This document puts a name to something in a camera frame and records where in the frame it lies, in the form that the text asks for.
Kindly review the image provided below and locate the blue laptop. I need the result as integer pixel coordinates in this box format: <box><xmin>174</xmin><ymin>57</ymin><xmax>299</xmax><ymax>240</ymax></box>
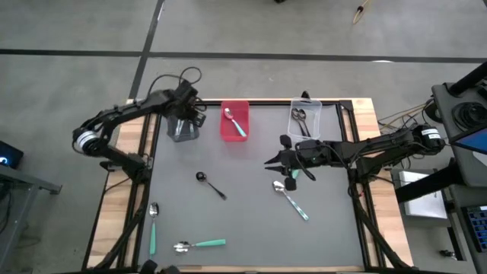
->
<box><xmin>454</xmin><ymin>127</ymin><xmax>487</xmax><ymax>155</ymax></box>

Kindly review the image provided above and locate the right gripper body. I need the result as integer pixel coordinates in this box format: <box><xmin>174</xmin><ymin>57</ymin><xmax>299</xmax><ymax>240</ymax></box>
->
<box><xmin>280</xmin><ymin>135</ymin><xmax>326</xmax><ymax>191</ymax></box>

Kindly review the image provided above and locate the black cable coil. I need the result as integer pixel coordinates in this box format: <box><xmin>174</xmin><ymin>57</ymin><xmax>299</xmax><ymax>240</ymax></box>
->
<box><xmin>452</xmin><ymin>101</ymin><xmax>487</xmax><ymax>132</ymax></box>

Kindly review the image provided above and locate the grey equipment cart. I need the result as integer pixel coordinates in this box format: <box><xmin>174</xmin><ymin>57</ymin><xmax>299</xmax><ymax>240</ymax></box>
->
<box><xmin>431</xmin><ymin>81</ymin><xmax>487</xmax><ymax>187</ymax></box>

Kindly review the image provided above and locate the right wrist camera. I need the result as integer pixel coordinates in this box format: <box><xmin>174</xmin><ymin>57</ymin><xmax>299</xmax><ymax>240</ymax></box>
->
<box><xmin>298</xmin><ymin>139</ymin><xmax>324</xmax><ymax>155</ymax></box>

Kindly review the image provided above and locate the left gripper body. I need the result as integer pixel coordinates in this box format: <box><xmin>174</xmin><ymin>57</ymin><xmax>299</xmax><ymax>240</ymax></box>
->
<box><xmin>166</xmin><ymin>99</ymin><xmax>208</xmax><ymax>129</ymax></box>

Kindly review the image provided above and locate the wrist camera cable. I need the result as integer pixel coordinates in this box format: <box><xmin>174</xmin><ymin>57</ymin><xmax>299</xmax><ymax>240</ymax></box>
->
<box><xmin>292</xmin><ymin>150</ymin><xmax>353</xmax><ymax>183</ymax></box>
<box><xmin>146</xmin><ymin>66</ymin><xmax>202</xmax><ymax>100</ymax></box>

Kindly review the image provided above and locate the white box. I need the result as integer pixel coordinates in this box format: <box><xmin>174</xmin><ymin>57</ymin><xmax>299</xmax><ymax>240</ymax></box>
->
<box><xmin>398</xmin><ymin>170</ymin><xmax>449</xmax><ymax>220</ymax></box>

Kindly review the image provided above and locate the yellow floor cable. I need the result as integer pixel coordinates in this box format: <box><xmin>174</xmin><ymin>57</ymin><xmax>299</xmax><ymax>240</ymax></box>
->
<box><xmin>352</xmin><ymin>0</ymin><xmax>373</xmax><ymax>26</ymax></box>

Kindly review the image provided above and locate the spoon with thin teal handle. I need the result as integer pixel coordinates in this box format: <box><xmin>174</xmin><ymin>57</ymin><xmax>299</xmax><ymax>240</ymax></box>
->
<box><xmin>272</xmin><ymin>180</ymin><xmax>310</xmax><ymax>222</ymax></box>

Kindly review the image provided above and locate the black device with blue light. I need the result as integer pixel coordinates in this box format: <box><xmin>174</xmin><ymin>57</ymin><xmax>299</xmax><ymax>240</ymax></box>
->
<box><xmin>0</xmin><ymin>139</ymin><xmax>24</xmax><ymax>170</ymax></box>

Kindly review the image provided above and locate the grey table mat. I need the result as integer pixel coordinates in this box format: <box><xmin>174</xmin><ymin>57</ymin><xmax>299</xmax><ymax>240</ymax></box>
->
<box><xmin>136</xmin><ymin>104</ymin><xmax>365</xmax><ymax>268</ymax></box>

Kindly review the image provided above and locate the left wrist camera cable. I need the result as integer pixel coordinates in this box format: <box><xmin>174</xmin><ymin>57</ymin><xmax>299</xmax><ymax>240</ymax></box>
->
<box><xmin>146</xmin><ymin>66</ymin><xmax>202</xmax><ymax>100</ymax></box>

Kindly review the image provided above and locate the floor cable bundle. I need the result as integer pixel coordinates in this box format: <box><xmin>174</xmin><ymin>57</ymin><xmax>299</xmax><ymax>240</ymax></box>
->
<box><xmin>378</xmin><ymin>99</ymin><xmax>437</xmax><ymax>132</ymax></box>

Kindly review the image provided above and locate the grey plastic bin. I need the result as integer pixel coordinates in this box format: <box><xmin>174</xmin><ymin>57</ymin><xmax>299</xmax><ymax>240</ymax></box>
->
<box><xmin>166</xmin><ymin>113</ymin><xmax>202</xmax><ymax>143</ymax></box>

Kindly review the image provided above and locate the grey side table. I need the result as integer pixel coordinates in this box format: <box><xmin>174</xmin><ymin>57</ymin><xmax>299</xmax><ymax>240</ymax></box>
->
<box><xmin>0</xmin><ymin>162</ymin><xmax>62</xmax><ymax>269</ymax></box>

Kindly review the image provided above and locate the clear plastic bin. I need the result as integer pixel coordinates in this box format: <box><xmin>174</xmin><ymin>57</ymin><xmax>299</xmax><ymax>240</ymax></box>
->
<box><xmin>287</xmin><ymin>97</ymin><xmax>323</xmax><ymax>144</ymax></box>

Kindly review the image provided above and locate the pink-red plastic bin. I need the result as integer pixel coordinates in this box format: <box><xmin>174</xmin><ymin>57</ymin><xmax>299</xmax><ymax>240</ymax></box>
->
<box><xmin>219</xmin><ymin>100</ymin><xmax>251</xmax><ymax>143</ymax></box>

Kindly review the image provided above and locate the wooden table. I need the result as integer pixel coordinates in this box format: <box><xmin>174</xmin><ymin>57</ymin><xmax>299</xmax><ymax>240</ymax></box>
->
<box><xmin>86</xmin><ymin>97</ymin><xmax>415</xmax><ymax>273</ymax></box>

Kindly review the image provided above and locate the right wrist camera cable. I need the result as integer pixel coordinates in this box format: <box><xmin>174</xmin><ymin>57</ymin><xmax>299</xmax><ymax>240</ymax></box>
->
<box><xmin>292</xmin><ymin>150</ymin><xmax>353</xmax><ymax>183</ymax></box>

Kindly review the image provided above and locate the black pole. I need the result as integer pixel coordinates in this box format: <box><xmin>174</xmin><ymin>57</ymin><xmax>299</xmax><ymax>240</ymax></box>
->
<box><xmin>447</xmin><ymin>62</ymin><xmax>487</xmax><ymax>97</ymax></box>

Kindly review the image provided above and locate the black keypad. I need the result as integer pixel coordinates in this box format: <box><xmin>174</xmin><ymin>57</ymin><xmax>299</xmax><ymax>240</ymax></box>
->
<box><xmin>464</xmin><ymin>205</ymin><xmax>487</xmax><ymax>253</ymax></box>

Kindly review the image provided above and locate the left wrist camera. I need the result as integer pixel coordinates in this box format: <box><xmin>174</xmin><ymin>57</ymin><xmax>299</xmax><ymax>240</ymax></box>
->
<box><xmin>173</xmin><ymin>78</ymin><xmax>199</xmax><ymax>102</ymax></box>

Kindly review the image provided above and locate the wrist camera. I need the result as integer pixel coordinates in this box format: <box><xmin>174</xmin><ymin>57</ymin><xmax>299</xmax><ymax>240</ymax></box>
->
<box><xmin>298</xmin><ymin>139</ymin><xmax>324</xmax><ymax>155</ymax></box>
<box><xmin>173</xmin><ymin>78</ymin><xmax>199</xmax><ymax>102</ymax></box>

